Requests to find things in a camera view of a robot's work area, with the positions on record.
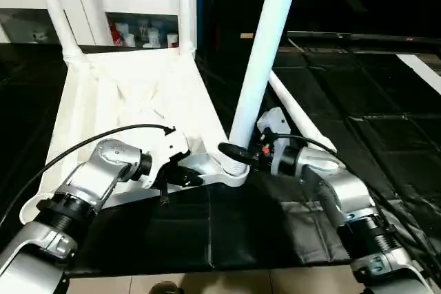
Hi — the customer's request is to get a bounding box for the white plastic table top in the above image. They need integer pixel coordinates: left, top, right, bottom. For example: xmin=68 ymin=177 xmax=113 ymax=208
xmin=19 ymin=45 xmax=250 ymax=226

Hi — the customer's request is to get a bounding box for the white plastic table leg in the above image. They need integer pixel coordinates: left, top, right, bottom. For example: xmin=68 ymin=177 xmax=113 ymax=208
xmin=30 ymin=0 xmax=85 ymax=61
xmin=226 ymin=0 xmax=304 ymax=171
xmin=176 ymin=0 xmax=196 ymax=54
xmin=267 ymin=70 xmax=338 ymax=154

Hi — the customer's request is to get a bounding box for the black work mat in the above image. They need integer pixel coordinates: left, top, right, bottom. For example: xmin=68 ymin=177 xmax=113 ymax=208
xmin=0 ymin=41 xmax=441 ymax=277

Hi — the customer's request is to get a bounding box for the red bottle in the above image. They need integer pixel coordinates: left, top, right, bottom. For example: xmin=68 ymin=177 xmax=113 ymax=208
xmin=109 ymin=22 xmax=123 ymax=47

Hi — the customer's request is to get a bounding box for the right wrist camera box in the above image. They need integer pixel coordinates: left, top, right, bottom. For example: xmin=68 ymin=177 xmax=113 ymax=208
xmin=256 ymin=107 xmax=298 ymax=175

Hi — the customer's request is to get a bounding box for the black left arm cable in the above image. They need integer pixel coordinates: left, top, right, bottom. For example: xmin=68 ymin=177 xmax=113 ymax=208
xmin=0 ymin=124 xmax=176 ymax=229

